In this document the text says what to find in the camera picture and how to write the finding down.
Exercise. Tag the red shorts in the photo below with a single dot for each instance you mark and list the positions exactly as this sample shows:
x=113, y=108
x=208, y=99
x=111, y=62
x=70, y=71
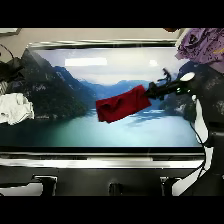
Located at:
x=121, y=105

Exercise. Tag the white garment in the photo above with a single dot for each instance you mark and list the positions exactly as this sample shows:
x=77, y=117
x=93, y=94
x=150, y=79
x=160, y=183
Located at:
x=15, y=108

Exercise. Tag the silver frame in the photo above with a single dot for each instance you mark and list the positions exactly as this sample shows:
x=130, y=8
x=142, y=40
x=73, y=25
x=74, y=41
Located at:
x=110, y=163

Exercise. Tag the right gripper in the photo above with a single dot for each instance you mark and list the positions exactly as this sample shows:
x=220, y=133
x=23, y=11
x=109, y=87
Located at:
x=156, y=91

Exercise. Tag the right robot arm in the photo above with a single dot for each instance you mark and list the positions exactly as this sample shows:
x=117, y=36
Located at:
x=213, y=110

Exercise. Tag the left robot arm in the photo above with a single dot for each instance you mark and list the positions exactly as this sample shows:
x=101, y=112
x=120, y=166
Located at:
x=9, y=71

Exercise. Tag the purple garment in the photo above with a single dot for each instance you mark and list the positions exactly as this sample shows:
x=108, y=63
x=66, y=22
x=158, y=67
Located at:
x=205, y=45

